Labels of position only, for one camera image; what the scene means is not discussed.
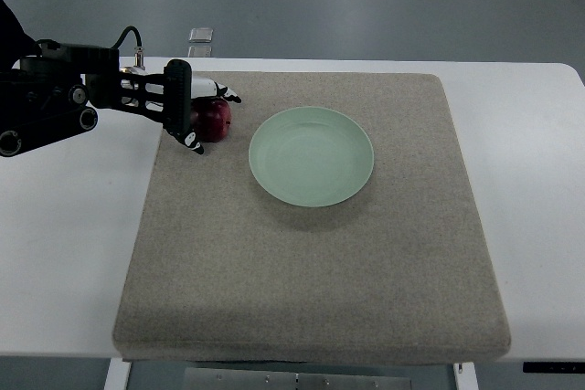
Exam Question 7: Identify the beige fabric mat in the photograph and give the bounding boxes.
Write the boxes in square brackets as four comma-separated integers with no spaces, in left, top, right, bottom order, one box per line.
[112,72,511,365]

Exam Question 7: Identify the black table control panel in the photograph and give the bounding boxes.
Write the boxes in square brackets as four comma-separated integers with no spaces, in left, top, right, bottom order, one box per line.
[522,362,585,374]

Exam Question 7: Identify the lower floor socket plate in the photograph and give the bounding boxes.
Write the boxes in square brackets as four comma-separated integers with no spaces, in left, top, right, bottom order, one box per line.
[187,45,212,58]

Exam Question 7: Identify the metal plate under table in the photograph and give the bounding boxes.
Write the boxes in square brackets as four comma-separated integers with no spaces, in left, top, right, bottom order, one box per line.
[182,367,412,390]

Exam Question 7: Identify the light green plate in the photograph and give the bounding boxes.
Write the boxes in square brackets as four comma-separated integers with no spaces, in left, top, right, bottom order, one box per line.
[249,106,375,207]

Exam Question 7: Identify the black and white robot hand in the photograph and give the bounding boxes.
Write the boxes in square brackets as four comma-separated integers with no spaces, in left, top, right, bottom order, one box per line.
[121,76,241,154]

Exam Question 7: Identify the person's dark trouser legs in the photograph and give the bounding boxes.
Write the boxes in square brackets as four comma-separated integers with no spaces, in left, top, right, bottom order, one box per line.
[0,0,37,72]

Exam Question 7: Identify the red apple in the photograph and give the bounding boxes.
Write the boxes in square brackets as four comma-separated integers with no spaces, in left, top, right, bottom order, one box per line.
[190,98,231,142]

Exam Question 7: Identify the white table leg frame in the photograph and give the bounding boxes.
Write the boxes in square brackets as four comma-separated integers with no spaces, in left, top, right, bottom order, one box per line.
[103,358,132,390]

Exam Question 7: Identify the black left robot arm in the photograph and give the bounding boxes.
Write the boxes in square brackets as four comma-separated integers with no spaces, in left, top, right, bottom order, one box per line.
[1,23,204,157]

